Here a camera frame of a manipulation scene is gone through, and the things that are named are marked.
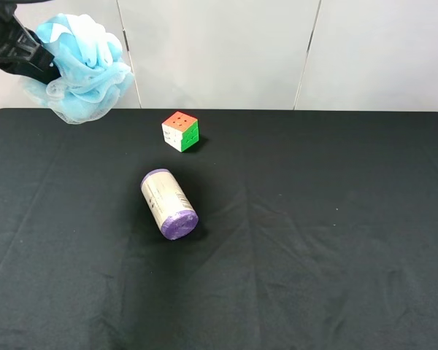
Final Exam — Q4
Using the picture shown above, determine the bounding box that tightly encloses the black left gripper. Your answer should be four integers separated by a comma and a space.
0, 1, 61, 85

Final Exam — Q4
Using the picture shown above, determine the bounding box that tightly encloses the light blue mesh bath loofah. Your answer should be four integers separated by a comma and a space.
20, 14, 134, 125

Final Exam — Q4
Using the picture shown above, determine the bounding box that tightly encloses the black tablecloth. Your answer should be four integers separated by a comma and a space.
0, 109, 438, 349

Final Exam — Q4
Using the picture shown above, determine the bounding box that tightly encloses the multicoloured puzzle cube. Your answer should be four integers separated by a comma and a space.
161, 112, 199, 152

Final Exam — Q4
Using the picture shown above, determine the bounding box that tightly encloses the purple trash bag roll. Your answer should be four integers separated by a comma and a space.
140, 168, 199, 241

